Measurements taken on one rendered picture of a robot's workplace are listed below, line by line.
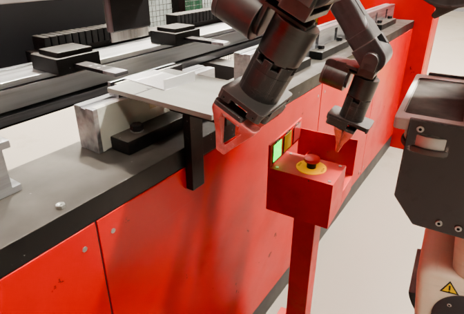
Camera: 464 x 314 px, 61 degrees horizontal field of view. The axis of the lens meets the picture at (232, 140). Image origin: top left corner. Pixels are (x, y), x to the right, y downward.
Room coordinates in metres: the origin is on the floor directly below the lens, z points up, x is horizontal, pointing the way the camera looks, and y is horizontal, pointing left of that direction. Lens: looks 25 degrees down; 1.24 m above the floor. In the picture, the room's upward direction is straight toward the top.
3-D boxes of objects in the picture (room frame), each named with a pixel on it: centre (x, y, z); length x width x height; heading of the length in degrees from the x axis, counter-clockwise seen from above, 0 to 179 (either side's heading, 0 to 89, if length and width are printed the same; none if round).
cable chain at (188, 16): (1.69, 0.10, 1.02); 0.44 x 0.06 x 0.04; 145
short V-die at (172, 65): (0.86, 0.19, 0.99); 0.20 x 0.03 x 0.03; 145
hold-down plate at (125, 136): (0.83, 0.14, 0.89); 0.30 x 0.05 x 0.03; 145
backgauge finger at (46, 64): (0.92, 0.35, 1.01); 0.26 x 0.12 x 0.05; 55
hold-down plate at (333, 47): (1.63, -0.41, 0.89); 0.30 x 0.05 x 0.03; 145
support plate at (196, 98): (0.75, 0.09, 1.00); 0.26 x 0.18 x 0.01; 55
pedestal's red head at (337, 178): (0.86, -0.20, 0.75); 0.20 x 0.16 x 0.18; 149
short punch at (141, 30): (0.83, 0.21, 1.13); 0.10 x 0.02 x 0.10; 145
